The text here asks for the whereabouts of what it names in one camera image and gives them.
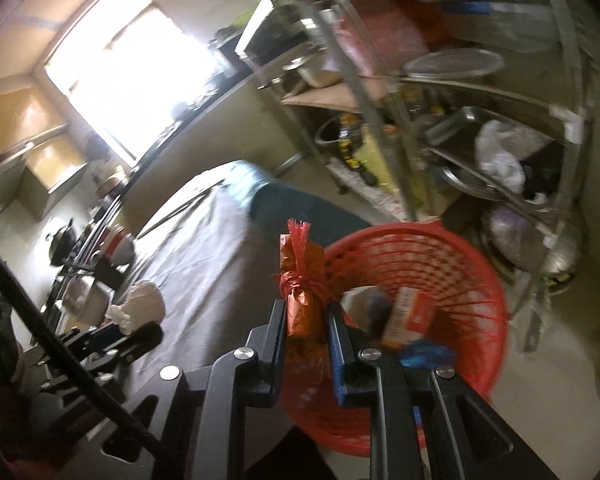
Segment blue table cover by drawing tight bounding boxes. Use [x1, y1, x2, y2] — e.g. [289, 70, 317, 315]
[225, 159, 376, 251]

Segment black cable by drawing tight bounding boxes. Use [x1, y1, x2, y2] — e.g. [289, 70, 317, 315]
[0, 237, 173, 468]

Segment red banded bowl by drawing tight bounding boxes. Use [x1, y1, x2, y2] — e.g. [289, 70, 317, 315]
[102, 227, 136, 266]

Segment kitchen window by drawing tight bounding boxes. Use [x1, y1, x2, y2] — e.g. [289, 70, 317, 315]
[35, 0, 221, 161]

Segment red plastic basket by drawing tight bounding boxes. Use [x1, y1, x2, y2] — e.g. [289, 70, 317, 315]
[280, 222, 508, 458]

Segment blue plastic bag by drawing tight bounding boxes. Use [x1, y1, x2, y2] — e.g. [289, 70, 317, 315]
[399, 341, 456, 368]

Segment metal storage rack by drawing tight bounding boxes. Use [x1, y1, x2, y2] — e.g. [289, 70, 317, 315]
[235, 0, 596, 351]

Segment metal tray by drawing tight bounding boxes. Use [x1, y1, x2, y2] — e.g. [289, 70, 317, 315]
[425, 106, 566, 201]

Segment pink plastic bag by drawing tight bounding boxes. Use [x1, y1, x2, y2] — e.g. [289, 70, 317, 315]
[337, 0, 431, 86]

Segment steel cooking pot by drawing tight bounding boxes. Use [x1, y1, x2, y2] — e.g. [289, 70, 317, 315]
[285, 55, 343, 88]

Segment orange wrapper with red tie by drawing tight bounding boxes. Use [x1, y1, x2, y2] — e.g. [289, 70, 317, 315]
[278, 218, 327, 339]

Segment white plastic bag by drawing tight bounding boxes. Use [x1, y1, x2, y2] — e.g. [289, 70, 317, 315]
[475, 120, 528, 193]

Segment round metal pot lid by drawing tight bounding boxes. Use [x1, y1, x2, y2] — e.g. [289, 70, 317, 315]
[402, 50, 503, 81]

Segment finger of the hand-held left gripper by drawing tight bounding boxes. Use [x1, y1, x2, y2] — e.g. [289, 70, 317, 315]
[40, 327, 123, 358]
[87, 321, 165, 361]

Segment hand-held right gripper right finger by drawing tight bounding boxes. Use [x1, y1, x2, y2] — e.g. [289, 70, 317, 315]
[326, 302, 556, 480]

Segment black cup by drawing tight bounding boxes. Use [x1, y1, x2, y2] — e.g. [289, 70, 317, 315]
[92, 260, 131, 291]

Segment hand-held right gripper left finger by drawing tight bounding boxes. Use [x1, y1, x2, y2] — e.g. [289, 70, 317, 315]
[95, 300, 287, 480]

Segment yellow packet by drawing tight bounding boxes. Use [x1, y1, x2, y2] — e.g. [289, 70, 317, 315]
[357, 130, 396, 186]

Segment black wok with lid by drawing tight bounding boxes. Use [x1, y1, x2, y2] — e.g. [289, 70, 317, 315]
[45, 217, 78, 266]

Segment thin bamboo stick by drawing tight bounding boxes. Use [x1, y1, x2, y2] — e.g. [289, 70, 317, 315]
[135, 192, 226, 238]

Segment white tissue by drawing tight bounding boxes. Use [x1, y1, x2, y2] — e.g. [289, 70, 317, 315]
[105, 281, 165, 333]

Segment grey tablecloth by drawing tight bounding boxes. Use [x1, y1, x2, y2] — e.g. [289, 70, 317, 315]
[50, 165, 301, 441]

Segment orange cardboard box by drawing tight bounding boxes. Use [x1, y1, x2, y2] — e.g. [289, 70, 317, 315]
[381, 286, 437, 350]

